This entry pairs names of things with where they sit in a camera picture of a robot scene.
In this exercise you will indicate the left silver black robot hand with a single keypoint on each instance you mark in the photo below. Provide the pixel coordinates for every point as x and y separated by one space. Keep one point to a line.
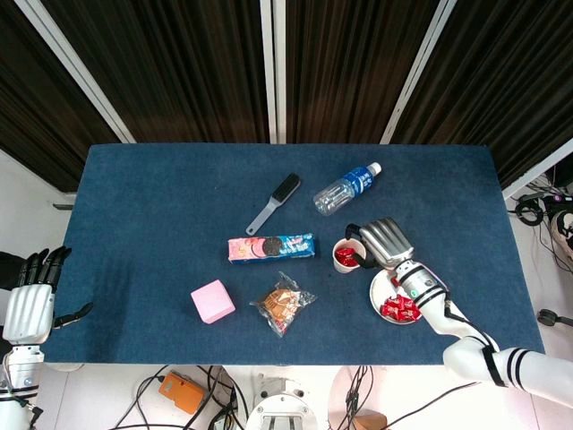
29 313

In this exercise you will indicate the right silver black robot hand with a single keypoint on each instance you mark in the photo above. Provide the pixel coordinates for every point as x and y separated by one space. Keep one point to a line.
387 242

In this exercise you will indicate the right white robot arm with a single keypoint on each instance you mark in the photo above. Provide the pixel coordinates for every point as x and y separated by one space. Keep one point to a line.
421 291

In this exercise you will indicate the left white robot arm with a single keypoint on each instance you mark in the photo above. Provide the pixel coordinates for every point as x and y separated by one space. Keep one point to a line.
20 372

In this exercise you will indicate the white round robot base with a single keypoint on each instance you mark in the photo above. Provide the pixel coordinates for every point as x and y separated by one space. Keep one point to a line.
282 403

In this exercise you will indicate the silver metal plate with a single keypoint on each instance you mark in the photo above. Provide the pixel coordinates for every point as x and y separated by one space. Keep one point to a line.
378 291

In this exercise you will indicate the white paper cup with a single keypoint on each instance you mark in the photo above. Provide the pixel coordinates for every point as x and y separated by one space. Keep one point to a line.
344 269

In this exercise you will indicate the dark navy clothing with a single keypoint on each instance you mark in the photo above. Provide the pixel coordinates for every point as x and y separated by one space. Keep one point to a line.
9 269

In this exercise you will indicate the clear plastic water bottle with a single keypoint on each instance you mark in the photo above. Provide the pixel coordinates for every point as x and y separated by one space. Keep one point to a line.
336 197

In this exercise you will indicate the blue cookie box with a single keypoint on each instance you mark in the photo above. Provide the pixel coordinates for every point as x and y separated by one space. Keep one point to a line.
291 251

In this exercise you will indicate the grey brush with black bristles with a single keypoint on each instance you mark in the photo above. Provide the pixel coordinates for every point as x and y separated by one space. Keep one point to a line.
286 188

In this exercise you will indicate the bread in clear wrapper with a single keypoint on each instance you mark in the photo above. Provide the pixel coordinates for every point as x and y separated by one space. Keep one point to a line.
279 304

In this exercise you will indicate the blue table cloth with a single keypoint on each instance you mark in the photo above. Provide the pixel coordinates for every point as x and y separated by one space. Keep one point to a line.
156 201

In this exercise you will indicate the orange box device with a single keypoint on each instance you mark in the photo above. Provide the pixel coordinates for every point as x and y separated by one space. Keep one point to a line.
183 394

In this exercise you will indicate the black floor caster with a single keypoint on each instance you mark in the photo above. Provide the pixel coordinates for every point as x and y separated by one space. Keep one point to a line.
546 316

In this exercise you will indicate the dark brown curtain panel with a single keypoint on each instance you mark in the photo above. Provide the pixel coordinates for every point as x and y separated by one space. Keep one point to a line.
179 67
501 89
36 112
349 67

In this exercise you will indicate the brown wooden block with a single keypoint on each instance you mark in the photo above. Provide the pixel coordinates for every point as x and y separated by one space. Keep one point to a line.
371 423

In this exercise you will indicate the pink foam cube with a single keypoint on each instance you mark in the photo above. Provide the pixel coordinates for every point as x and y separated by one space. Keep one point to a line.
212 302

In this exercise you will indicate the black equipment box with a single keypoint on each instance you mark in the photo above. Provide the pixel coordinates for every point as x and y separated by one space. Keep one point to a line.
565 183

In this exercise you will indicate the white frame post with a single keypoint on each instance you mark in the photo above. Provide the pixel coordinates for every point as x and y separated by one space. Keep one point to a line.
416 71
279 89
268 71
77 71
537 170

